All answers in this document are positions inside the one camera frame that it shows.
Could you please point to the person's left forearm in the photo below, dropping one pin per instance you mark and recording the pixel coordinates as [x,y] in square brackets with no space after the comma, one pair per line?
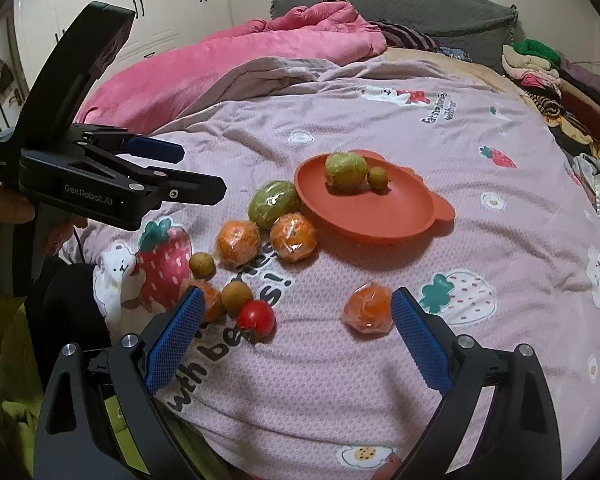
[0,320]

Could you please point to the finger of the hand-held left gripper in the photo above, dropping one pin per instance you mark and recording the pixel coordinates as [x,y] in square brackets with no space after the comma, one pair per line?
[190,185]
[155,147]

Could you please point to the pink quilt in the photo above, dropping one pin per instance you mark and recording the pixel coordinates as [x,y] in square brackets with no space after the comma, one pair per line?
[180,75]

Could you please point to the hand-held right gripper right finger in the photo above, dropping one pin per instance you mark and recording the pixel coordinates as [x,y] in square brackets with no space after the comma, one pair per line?
[420,340]

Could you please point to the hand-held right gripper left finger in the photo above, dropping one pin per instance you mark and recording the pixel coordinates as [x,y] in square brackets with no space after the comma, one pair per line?
[180,340]

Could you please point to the grey headboard cover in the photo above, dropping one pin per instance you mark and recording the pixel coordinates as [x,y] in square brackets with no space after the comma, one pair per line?
[405,10]

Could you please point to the plastic-wrapped green fruit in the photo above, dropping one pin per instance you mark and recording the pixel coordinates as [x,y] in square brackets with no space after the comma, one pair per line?
[345,172]
[272,205]

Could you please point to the yellow-green garment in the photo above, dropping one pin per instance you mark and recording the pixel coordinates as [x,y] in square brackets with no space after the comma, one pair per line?
[10,440]

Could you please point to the red tomato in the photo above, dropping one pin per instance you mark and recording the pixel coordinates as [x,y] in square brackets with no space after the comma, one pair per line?
[256,317]

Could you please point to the striped pillow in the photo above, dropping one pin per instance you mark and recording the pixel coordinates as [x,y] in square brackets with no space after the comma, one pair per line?
[405,35]

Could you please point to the dark floral cloth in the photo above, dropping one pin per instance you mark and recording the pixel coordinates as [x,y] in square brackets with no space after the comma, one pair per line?
[452,54]

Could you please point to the plastic-wrapped orange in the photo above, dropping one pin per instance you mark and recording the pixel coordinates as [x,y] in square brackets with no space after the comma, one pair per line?
[237,242]
[293,237]
[212,302]
[365,310]

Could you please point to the person's left hand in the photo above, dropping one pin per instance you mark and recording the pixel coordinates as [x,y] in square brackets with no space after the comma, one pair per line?
[5,210]

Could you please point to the beige bed sheet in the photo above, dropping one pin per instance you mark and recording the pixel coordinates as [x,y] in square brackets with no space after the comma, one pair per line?
[440,65]

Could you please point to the pile of folded clothes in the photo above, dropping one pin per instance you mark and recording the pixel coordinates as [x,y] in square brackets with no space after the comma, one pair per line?
[570,95]

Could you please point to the brown longan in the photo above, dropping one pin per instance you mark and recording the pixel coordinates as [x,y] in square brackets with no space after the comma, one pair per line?
[378,178]
[237,296]
[202,265]

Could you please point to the white wardrobe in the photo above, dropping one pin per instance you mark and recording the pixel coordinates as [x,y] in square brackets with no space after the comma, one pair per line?
[170,10]

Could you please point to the printed pink blanket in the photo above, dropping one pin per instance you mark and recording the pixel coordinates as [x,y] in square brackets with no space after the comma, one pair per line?
[330,385]

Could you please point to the brown handbag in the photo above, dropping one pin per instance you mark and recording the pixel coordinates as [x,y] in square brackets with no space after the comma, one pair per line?
[2,72]

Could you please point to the orange-red plate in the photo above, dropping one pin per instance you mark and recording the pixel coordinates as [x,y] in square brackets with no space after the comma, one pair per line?
[380,210]

